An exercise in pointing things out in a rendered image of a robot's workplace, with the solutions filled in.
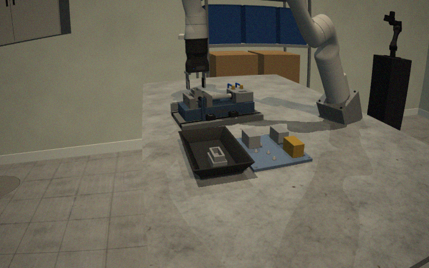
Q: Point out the yellow brass block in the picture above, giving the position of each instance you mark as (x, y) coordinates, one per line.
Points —
(293, 146)

